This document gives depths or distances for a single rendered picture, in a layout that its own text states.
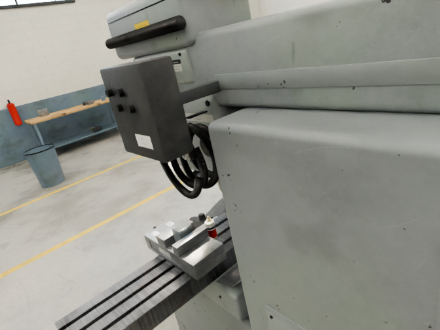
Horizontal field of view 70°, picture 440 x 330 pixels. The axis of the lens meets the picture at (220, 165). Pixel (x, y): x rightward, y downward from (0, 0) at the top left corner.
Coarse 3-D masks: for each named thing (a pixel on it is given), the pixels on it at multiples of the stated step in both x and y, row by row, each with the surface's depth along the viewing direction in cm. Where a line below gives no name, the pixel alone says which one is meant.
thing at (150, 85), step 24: (120, 72) 66; (144, 72) 60; (168, 72) 64; (120, 96) 68; (144, 96) 62; (168, 96) 65; (120, 120) 76; (144, 120) 66; (168, 120) 65; (144, 144) 71; (168, 144) 66
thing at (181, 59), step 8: (184, 48) 89; (144, 56) 106; (152, 56) 101; (176, 56) 91; (184, 56) 89; (176, 64) 93; (184, 64) 90; (176, 72) 94; (184, 72) 92; (192, 72) 90; (184, 80) 93; (192, 80) 91
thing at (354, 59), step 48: (336, 0) 55; (384, 0) 48; (432, 0) 44; (192, 48) 86; (240, 48) 74; (288, 48) 64; (336, 48) 57; (384, 48) 51; (432, 48) 46; (240, 96) 80; (288, 96) 69; (336, 96) 60; (384, 96) 54; (432, 96) 49
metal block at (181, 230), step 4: (180, 224) 124; (184, 224) 124; (188, 224) 123; (172, 228) 123; (176, 228) 122; (180, 228) 122; (184, 228) 121; (188, 228) 122; (176, 232) 121; (180, 232) 120; (184, 232) 121; (188, 232) 122; (176, 236) 122; (180, 236) 120; (184, 236) 121; (176, 240) 124
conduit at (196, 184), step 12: (192, 132) 83; (204, 132) 81; (192, 144) 78; (204, 144) 81; (180, 156) 94; (192, 156) 77; (168, 168) 91; (180, 168) 92; (204, 168) 81; (216, 168) 83; (192, 180) 92; (204, 180) 83; (216, 180) 85; (180, 192) 90; (192, 192) 83
